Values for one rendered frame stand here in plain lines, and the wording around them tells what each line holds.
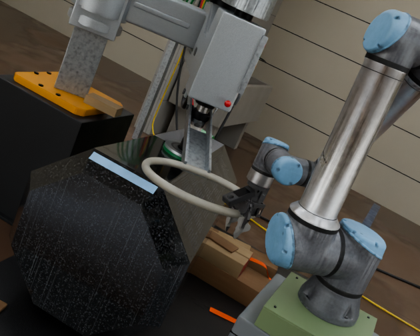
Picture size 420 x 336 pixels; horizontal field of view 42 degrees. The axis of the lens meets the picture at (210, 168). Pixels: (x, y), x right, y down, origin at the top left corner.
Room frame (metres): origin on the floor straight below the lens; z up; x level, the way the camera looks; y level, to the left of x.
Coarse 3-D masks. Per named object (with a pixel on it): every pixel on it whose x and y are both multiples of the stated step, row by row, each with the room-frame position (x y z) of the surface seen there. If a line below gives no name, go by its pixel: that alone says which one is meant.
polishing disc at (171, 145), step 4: (168, 140) 2.62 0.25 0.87; (172, 140) 2.65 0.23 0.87; (168, 144) 2.56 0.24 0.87; (172, 144) 2.59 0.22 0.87; (176, 144) 2.62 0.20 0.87; (168, 148) 2.52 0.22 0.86; (172, 148) 2.53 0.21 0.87; (176, 148) 2.56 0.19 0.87; (172, 152) 2.51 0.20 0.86; (176, 152) 2.50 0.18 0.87; (180, 152) 2.52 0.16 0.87; (180, 156) 2.49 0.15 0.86
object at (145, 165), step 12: (144, 168) 1.86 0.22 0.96; (180, 168) 2.15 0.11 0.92; (192, 168) 2.17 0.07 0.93; (156, 180) 1.78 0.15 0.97; (216, 180) 2.18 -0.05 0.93; (168, 192) 1.75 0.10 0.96; (180, 192) 1.74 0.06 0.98; (192, 204) 1.73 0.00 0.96; (204, 204) 1.73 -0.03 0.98; (216, 204) 1.76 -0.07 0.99; (228, 216) 1.77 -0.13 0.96; (240, 216) 1.79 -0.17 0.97; (252, 216) 1.85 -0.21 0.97
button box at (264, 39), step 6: (264, 36) 2.52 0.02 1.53; (264, 42) 2.52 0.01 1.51; (258, 48) 2.52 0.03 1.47; (258, 54) 2.52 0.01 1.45; (252, 60) 2.52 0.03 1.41; (252, 66) 2.52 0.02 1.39; (246, 72) 2.52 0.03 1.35; (252, 72) 2.52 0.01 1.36; (246, 78) 2.52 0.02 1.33; (246, 84) 2.52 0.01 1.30; (240, 90) 2.52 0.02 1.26
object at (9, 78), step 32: (0, 96) 2.82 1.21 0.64; (32, 96) 2.77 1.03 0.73; (0, 128) 2.80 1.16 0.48; (32, 128) 2.76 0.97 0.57; (64, 128) 2.72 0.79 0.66; (96, 128) 2.86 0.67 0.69; (128, 128) 3.26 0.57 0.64; (0, 160) 2.79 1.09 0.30; (32, 160) 2.74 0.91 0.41; (0, 192) 2.77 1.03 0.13
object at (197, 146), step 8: (184, 88) 2.77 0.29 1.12; (208, 128) 2.54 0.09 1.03; (184, 136) 2.41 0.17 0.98; (192, 136) 2.45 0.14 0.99; (200, 136) 2.48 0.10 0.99; (208, 136) 2.47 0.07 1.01; (184, 144) 2.33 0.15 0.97; (192, 144) 2.39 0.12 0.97; (200, 144) 2.42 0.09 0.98; (208, 144) 2.40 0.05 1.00; (184, 152) 2.25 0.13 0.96; (192, 152) 2.33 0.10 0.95; (200, 152) 2.36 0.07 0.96; (208, 152) 2.33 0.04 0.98; (184, 160) 2.17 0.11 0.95; (192, 160) 2.27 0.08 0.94; (200, 160) 2.30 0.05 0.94; (208, 160) 2.27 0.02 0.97; (208, 168) 2.21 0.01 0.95; (200, 176) 2.19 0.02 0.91
